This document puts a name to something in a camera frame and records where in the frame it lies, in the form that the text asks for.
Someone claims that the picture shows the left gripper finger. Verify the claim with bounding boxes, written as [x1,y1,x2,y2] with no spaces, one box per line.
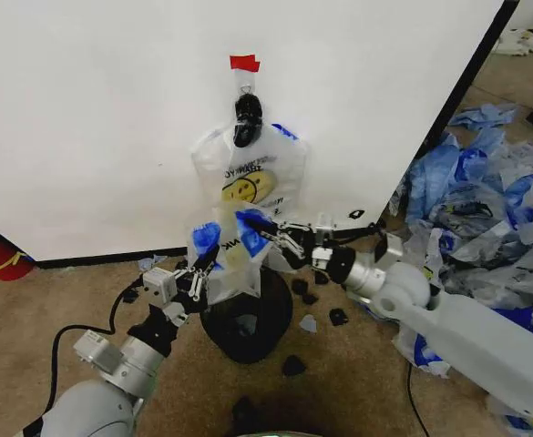
[174,245,217,286]
[187,254,224,302]

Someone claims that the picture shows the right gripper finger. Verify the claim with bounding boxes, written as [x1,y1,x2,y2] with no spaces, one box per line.
[252,227,308,272]
[237,216,315,238]

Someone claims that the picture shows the clear blue-print garbage bag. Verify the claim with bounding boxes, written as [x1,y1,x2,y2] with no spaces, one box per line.
[185,202,277,305]

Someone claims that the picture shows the clear smiley-print plastic bag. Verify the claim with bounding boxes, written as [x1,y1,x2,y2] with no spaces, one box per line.
[190,121,313,222]

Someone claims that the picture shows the black round trash bin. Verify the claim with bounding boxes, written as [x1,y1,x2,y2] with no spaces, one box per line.
[199,267,294,365]

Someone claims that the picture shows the black bag bundle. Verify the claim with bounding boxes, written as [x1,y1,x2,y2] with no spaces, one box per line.
[232,92,264,148]

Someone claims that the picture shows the white bag with blue print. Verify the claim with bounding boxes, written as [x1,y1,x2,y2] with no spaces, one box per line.
[392,330,453,380]

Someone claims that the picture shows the crumpled blue plastic bag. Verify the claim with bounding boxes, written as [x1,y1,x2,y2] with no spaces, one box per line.
[405,133,466,225]
[446,102,521,134]

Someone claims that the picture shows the pale blue plastic scrap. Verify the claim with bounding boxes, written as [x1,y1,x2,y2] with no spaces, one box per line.
[298,313,321,334]
[137,254,169,270]

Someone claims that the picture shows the white robot front shell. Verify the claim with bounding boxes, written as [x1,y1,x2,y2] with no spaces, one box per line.
[233,426,324,437]

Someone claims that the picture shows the red tape strip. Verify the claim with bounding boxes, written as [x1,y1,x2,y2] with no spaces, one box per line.
[229,54,261,75]

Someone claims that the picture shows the white crumpled plastic bags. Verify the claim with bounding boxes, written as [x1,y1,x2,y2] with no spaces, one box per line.
[492,27,533,57]

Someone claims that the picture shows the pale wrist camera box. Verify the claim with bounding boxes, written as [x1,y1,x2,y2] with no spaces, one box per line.
[141,267,179,305]

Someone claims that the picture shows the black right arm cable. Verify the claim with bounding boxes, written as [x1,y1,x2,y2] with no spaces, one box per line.
[328,221,388,243]

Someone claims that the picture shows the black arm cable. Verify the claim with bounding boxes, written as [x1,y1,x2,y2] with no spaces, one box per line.
[328,221,388,243]
[48,276,154,413]

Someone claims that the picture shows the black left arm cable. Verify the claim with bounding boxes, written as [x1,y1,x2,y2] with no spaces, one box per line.
[48,276,154,413]

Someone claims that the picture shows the clear wall hook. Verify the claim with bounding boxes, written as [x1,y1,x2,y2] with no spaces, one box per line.
[237,70,257,97]

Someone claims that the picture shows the black floor cable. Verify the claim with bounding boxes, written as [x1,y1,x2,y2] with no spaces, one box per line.
[404,363,432,437]

